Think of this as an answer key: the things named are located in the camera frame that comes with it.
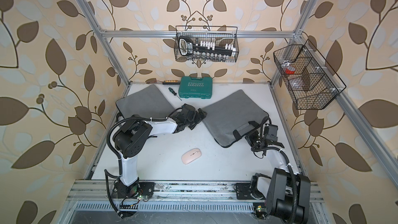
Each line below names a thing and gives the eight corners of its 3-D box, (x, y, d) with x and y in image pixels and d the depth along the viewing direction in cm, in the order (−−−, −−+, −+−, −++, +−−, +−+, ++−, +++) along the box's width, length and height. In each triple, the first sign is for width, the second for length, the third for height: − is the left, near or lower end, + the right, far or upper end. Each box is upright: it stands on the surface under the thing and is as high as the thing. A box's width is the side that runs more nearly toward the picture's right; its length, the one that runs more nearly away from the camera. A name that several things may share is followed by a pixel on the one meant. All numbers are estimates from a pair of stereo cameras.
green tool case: (178, 98, 112) (177, 95, 109) (180, 80, 125) (180, 76, 122) (212, 98, 112) (212, 95, 109) (211, 80, 125) (212, 76, 122)
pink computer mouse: (184, 166, 84) (184, 165, 82) (180, 157, 87) (179, 155, 85) (202, 155, 88) (202, 153, 86) (198, 146, 91) (197, 145, 89)
